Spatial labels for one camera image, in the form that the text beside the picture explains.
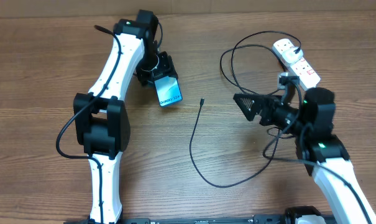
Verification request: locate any Galaxy smartphone blue screen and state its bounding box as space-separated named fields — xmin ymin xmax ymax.
xmin=155 ymin=77 xmax=183 ymax=107

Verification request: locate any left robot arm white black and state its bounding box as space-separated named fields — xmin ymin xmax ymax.
xmin=73 ymin=10 xmax=183 ymax=223

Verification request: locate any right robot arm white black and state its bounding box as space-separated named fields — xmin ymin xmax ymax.
xmin=234 ymin=87 xmax=376 ymax=223

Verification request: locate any white USB charger plug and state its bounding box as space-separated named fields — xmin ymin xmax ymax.
xmin=282 ymin=47 xmax=303 ymax=65

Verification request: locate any white power strip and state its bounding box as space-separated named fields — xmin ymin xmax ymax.
xmin=272 ymin=39 xmax=321 ymax=90

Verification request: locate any black USB charging cable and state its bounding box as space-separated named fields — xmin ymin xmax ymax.
xmin=189 ymin=30 xmax=303 ymax=189

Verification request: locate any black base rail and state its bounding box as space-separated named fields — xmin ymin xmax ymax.
xmin=63 ymin=214 xmax=337 ymax=224

